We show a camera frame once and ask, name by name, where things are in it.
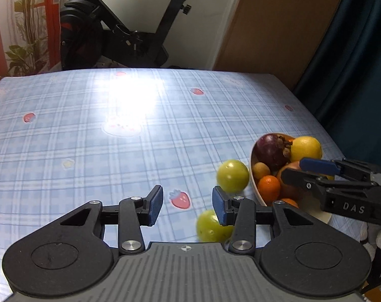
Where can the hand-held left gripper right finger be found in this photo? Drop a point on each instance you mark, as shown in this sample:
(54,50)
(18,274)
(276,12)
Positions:
(219,206)

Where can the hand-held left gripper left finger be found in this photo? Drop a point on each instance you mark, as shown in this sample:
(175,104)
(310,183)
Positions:
(156,206)

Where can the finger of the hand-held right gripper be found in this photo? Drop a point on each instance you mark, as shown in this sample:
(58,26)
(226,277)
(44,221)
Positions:
(316,165)
(299,177)

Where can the red apple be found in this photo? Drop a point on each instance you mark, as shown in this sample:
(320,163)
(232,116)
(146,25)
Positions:
(289,190)

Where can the green round fruit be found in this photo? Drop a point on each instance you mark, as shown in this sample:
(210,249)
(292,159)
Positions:
(233,176)
(209,228)

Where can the orange tangerine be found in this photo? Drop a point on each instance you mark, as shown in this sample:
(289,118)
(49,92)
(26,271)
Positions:
(269,187)
(289,202)

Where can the dark purple mangosteen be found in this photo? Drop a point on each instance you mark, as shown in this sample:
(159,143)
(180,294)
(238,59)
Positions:
(272,152)

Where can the cream oval bowl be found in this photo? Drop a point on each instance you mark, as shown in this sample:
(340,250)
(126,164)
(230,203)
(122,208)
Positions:
(310,214)

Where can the small brown kiwi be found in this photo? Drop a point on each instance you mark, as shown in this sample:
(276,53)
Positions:
(260,170)

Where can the dark blue curtain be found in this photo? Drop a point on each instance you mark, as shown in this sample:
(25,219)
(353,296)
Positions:
(360,69)

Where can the blue checked tablecloth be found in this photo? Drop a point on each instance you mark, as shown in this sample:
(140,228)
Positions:
(67,138)

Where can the brown wooden door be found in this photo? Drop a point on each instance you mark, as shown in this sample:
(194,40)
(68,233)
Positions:
(278,25)

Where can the black exercise bike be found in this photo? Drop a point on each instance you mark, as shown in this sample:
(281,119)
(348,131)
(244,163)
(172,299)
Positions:
(80,28)

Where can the black metal frame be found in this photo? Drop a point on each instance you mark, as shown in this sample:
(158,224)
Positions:
(378,264)

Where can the red printed wall mural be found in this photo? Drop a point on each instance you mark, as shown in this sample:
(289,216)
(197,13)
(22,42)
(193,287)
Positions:
(20,22)

